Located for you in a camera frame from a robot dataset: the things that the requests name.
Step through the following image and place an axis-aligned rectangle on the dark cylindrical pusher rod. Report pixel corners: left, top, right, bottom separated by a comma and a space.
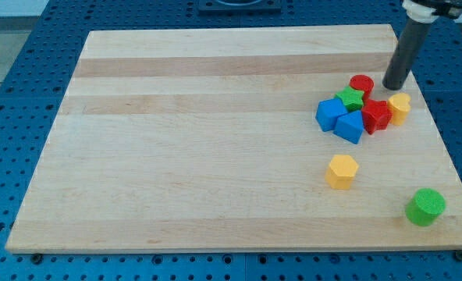
382, 18, 432, 91

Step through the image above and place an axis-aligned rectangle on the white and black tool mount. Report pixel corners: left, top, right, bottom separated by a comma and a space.
401, 0, 462, 23

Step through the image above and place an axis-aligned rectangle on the yellow heart block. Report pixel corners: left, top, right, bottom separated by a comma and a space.
387, 93, 411, 126

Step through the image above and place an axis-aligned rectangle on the red star block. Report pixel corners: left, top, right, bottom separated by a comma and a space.
361, 99, 393, 135

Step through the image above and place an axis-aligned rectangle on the green star block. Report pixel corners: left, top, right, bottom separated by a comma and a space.
335, 86, 364, 112

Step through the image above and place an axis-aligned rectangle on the red cylinder block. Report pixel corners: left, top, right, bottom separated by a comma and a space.
349, 74, 375, 101

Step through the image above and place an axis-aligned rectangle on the blue triangle block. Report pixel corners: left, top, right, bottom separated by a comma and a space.
333, 110, 364, 144

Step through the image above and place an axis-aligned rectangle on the blue cube block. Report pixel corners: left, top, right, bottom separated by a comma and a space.
315, 98, 348, 132

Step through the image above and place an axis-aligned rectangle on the yellow hexagon block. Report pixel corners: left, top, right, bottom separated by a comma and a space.
325, 155, 359, 190

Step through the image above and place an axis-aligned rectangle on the green cylinder block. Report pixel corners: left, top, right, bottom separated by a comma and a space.
405, 188, 446, 226

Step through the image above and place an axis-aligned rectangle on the light wooden board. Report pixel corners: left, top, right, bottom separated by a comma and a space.
5, 24, 462, 254

